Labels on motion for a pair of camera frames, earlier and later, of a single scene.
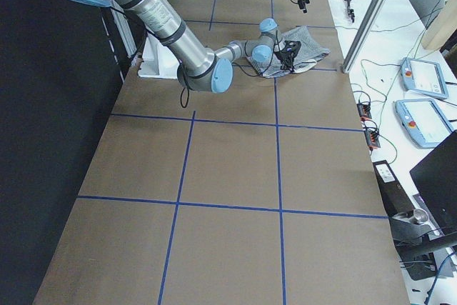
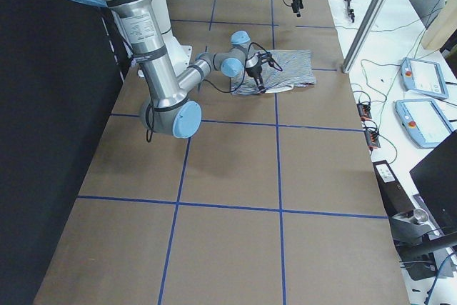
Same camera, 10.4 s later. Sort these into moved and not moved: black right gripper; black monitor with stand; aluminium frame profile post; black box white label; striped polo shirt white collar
Moved: black right gripper; striped polo shirt white collar
Not moved: aluminium frame profile post; black monitor with stand; black box white label
